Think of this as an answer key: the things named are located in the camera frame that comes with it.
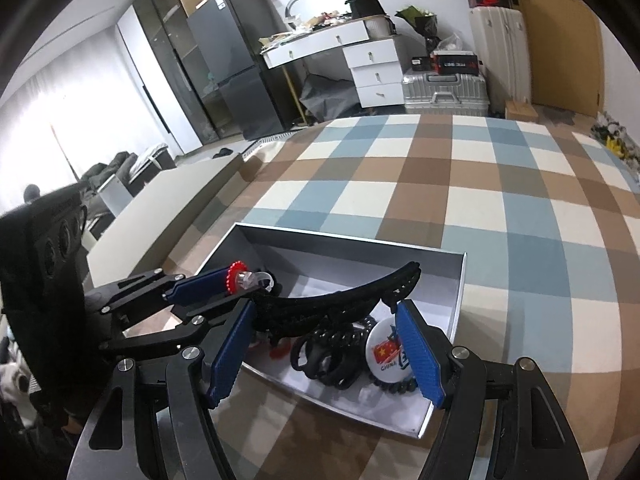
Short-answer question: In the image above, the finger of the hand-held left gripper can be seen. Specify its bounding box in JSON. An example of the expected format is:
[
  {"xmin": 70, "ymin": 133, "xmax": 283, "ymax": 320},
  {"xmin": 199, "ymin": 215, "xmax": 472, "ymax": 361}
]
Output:
[
  {"xmin": 97, "ymin": 296, "xmax": 246, "ymax": 358},
  {"xmin": 84, "ymin": 267, "xmax": 236, "ymax": 313}
]

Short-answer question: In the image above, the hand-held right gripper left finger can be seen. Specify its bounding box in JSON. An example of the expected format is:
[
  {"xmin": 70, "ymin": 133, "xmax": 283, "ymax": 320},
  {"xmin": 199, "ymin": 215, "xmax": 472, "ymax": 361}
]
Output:
[{"xmin": 67, "ymin": 300, "xmax": 259, "ymax": 480}]

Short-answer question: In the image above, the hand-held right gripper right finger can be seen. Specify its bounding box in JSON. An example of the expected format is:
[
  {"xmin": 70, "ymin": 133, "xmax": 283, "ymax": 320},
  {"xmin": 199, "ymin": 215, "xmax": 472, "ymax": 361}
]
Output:
[{"xmin": 395, "ymin": 299, "xmax": 592, "ymax": 480}]

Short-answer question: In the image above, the white round badge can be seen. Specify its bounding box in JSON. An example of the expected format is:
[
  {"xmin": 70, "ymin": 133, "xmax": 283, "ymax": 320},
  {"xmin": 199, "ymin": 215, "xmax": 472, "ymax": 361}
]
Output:
[{"xmin": 364, "ymin": 320, "xmax": 417, "ymax": 387}]

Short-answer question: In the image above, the black spiral hair tie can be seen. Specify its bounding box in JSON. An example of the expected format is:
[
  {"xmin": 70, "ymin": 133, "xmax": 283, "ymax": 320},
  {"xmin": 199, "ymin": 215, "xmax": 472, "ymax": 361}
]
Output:
[
  {"xmin": 369, "ymin": 379, "xmax": 422, "ymax": 403},
  {"xmin": 290, "ymin": 316, "xmax": 373, "ymax": 392}
]

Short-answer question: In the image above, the clear hair clip red flower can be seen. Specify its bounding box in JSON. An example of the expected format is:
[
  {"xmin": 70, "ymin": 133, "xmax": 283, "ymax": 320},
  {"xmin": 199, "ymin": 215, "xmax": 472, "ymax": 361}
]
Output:
[{"xmin": 226, "ymin": 260, "xmax": 277, "ymax": 297}]

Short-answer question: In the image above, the large black hair claw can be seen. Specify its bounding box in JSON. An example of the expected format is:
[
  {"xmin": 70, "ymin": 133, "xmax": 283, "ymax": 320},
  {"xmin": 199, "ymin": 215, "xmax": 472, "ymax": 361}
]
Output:
[{"xmin": 247, "ymin": 261, "xmax": 422, "ymax": 343}]

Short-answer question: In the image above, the silver cardboard box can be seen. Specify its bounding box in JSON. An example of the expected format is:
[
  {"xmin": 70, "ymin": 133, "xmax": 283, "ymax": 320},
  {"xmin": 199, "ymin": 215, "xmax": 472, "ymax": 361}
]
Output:
[{"xmin": 187, "ymin": 222, "xmax": 469, "ymax": 439}]

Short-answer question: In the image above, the grey bed board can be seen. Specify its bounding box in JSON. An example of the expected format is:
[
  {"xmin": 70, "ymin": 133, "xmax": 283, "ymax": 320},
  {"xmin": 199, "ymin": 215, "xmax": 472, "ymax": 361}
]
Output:
[{"xmin": 86, "ymin": 152, "xmax": 246, "ymax": 288}]

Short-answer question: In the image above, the white stool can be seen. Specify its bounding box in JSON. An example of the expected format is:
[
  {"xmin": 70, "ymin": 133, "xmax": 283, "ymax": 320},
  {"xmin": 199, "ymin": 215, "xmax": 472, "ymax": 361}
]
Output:
[{"xmin": 97, "ymin": 176, "xmax": 133, "ymax": 218}]

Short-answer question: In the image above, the sofa with clothes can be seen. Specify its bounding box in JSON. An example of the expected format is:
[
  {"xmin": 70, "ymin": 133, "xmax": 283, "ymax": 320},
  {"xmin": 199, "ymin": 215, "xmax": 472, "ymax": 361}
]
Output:
[{"xmin": 80, "ymin": 151, "xmax": 138, "ymax": 196}]

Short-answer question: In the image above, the checkered blanket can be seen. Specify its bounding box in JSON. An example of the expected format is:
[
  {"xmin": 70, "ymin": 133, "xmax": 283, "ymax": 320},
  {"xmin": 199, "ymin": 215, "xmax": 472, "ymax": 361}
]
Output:
[{"xmin": 165, "ymin": 114, "xmax": 640, "ymax": 480}]

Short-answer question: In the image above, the dark grey cloth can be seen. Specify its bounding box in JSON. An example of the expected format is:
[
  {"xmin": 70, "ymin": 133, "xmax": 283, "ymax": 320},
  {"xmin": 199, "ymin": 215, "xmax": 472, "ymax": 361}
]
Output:
[{"xmin": 300, "ymin": 72, "xmax": 358, "ymax": 122}]

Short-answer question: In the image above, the grey refrigerator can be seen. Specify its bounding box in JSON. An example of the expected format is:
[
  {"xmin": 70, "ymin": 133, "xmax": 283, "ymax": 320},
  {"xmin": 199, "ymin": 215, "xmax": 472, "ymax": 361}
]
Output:
[{"xmin": 186, "ymin": 0, "xmax": 286, "ymax": 141}]

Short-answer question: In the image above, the glass-door cabinet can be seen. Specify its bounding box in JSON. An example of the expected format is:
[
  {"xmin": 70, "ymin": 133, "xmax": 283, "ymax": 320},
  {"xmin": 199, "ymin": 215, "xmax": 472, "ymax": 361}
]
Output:
[{"xmin": 116, "ymin": 0, "xmax": 221, "ymax": 153}]

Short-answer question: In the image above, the silver suitcase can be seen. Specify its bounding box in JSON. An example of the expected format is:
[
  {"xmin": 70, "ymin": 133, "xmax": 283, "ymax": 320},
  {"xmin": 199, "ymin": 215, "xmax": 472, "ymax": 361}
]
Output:
[{"xmin": 402, "ymin": 72, "xmax": 490, "ymax": 117}]

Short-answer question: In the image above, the pile of desk clutter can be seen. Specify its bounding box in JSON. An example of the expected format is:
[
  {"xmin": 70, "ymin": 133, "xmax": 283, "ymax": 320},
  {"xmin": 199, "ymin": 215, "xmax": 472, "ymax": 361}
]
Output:
[{"xmin": 259, "ymin": 10, "xmax": 351, "ymax": 51}]

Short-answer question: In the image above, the white drawer unit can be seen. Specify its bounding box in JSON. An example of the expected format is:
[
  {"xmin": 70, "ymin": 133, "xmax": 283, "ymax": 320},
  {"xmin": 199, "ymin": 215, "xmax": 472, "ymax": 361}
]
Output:
[{"xmin": 345, "ymin": 37, "xmax": 405, "ymax": 108}]

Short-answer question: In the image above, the white desk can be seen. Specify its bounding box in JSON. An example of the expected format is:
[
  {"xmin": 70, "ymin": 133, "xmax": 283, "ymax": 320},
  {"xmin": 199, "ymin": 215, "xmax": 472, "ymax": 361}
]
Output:
[{"xmin": 260, "ymin": 19, "xmax": 401, "ymax": 126}]

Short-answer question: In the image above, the pile of floor clutter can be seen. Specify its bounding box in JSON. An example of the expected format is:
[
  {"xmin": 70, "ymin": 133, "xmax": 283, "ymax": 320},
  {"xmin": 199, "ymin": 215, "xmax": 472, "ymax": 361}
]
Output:
[{"xmin": 590, "ymin": 110, "xmax": 640, "ymax": 171}]

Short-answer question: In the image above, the black red flat box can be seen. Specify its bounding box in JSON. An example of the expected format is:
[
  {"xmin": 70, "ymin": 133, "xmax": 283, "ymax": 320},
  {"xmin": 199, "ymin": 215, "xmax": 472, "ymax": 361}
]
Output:
[{"xmin": 432, "ymin": 51, "xmax": 480, "ymax": 75}]

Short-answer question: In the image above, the arched mirror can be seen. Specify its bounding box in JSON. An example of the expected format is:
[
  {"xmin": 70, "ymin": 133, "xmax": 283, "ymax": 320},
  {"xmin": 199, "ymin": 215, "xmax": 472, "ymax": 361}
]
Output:
[{"xmin": 285, "ymin": 0, "xmax": 351, "ymax": 18}]

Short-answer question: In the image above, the white suitcase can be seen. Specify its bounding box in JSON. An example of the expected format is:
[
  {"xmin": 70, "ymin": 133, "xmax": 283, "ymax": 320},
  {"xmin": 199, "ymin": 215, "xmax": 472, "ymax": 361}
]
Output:
[{"xmin": 469, "ymin": 6, "xmax": 532, "ymax": 106}]

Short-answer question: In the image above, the dark wrapped flower bouquet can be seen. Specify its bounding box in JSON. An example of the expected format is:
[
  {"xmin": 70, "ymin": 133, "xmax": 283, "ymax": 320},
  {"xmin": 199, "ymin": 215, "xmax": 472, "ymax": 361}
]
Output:
[{"xmin": 395, "ymin": 5, "xmax": 441, "ymax": 53}]

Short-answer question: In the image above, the wooden door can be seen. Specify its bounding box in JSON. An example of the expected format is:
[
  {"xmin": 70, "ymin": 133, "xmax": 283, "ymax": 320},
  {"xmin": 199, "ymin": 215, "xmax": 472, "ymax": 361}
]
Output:
[{"xmin": 500, "ymin": 0, "xmax": 601, "ymax": 117}]

